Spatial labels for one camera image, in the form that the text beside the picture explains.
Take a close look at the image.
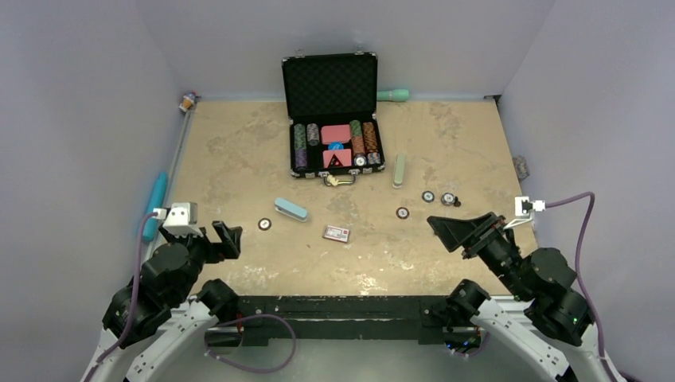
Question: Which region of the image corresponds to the light blue stapler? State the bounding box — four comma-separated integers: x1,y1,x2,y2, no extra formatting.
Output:
274,197,309,222

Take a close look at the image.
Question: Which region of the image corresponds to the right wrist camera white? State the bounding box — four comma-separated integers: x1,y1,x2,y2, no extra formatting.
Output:
505,196,546,229

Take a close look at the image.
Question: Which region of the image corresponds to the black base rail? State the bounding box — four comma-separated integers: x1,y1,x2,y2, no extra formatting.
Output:
179,294,523,349

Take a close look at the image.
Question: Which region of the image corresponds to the black poker chip case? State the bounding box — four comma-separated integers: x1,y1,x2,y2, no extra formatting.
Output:
281,52,386,178

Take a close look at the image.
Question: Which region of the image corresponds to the mint green flashlight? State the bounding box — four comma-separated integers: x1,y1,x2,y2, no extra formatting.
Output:
377,89,410,103

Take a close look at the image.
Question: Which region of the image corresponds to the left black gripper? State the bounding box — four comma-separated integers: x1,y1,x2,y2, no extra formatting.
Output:
160,219,241,303

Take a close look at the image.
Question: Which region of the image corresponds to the blue cylinder tool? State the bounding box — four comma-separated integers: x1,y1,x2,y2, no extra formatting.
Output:
142,172,168,243

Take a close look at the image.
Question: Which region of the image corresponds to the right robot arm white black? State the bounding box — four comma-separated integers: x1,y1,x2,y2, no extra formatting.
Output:
427,212,625,381

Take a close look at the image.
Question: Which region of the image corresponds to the poker chip near left gripper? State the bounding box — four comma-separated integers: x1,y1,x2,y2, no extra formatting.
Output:
257,218,272,231

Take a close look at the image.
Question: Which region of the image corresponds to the small orange bottle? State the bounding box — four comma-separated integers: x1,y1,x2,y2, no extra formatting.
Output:
178,92,199,113

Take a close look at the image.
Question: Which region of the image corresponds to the blue white poker chip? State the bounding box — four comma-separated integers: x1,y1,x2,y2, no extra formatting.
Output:
422,190,435,203

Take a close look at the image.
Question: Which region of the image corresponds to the red poker chip on table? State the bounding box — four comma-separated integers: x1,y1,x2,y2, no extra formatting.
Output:
396,207,410,220

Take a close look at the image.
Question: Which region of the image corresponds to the grey poker chip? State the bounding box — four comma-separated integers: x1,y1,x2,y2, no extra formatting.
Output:
440,193,462,207

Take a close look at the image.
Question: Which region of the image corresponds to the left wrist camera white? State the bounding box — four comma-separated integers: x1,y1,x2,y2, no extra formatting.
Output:
152,202,204,239

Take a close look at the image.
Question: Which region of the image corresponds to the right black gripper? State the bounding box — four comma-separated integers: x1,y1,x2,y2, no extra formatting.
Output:
424,209,530,298

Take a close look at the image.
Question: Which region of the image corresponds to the red white staple box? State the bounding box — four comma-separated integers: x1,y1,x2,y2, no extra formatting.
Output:
322,225,350,244

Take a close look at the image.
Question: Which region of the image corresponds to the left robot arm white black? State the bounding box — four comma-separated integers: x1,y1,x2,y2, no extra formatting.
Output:
83,220,243,381

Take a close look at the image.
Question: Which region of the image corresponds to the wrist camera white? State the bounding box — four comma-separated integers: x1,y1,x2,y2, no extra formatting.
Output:
152,202,204,239
505,196,546,229

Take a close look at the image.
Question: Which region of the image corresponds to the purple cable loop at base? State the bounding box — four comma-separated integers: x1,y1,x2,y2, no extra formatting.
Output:
204,314,298,376

